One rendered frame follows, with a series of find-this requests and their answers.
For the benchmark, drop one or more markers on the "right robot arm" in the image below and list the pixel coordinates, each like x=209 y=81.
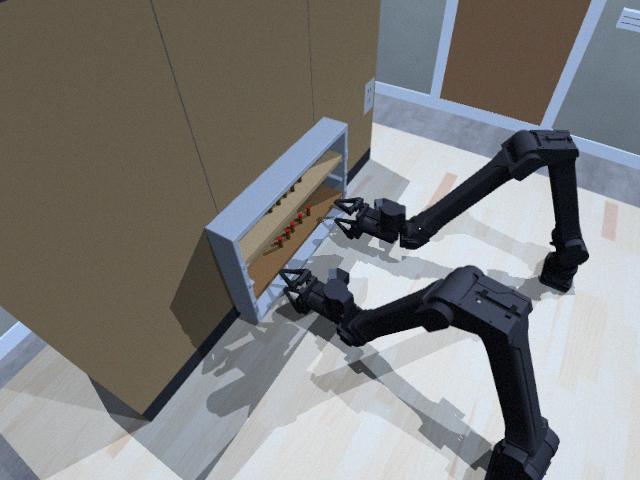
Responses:
x=529 y=147

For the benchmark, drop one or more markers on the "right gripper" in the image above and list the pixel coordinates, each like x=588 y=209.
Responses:
x=362 y=223

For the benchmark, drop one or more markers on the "light blue rectangular rack frame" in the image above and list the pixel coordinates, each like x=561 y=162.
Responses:
x=243 y=213

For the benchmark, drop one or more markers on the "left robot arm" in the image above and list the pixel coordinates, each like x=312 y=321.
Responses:
x=454 y=303

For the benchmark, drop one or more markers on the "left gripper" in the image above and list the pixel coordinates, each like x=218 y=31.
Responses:
x=309 y=298

